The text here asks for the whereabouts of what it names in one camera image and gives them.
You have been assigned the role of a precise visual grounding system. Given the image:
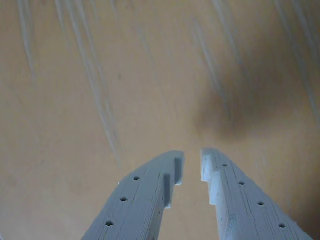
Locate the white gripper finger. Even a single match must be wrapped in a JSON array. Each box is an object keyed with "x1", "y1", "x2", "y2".
[
  {"x1": 201, "y1": 147, "x2": 313, "y2": 240},
  {"x1": 82, "y1": 149, "x2": 186, "y2": 240}
]

